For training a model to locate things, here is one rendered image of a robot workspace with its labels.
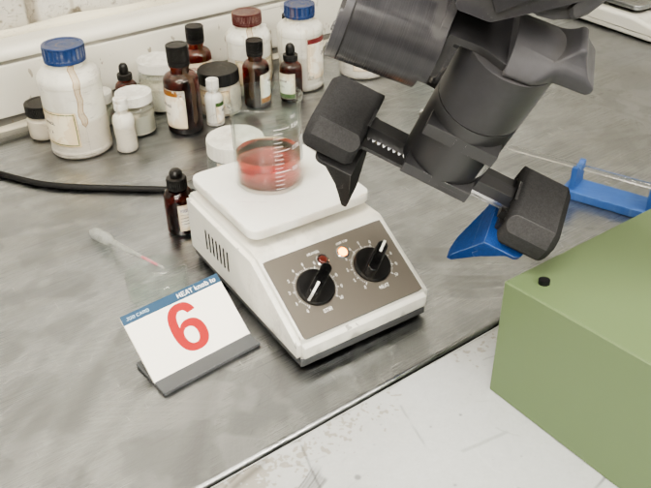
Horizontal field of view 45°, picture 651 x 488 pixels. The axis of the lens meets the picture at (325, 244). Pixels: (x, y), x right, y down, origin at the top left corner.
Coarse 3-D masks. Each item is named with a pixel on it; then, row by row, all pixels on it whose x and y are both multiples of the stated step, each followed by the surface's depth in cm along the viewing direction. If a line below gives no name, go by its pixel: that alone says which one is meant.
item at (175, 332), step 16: (208, 288) 65; (176, 304) 63; (192, 304) 64; (208, 304) 64; (224, 304) 65; (144, 320) 62; (160, 320) 62; (176, 320) 63; (192, 320) 63; (208, 320) 64; (224, 320) 64; (144, 336) 61; (160, 336) 62; (176, 336) 62; (192, 336) 63; (208, 336) 63; (224, 336) 64; (144, 352) 61; (160, 352) 61; (176, 352) 62; (192, 352) 62; (160, 368) 61
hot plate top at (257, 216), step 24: (216, 168) 71; (312, 168) 71; (216, 192) 68; (240, 192) 68; (312, 192) 67; (336, 192) 67; (360, 192) 67; (240, 216) 64; (264, 216) 64; (288, 216) 64; (312, 216) 65
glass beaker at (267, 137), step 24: (240, 96) 67; (264, 96) 68; (288, 96) 67; (240, 120) 63; (264, 120) 63; (288, 120) 64; (240, 144) 65; (264, 144) 64; (288, 144) 65; (240, 168) 66; (264, 168) 65; (288, 168) 66; (264, 192) 67; (288, 192) 67
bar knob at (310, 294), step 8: (328, 264) 62; (304, 272) 63; (312, 272) 63; (320, 272) 61; (328, 272) 62; (304, 280) 62; (312, 280) 62; (320, 280) 61; (328, 280) 63; (296, 288) 62; (304, 288) 62; (312, 288) 61; (320, 288) 61; (328, 288) 63; (304, 296) 62; (312, 296) 61; (320, 296) 62; (328, 296) 62; (312, 304) 62; (320, 304) 62
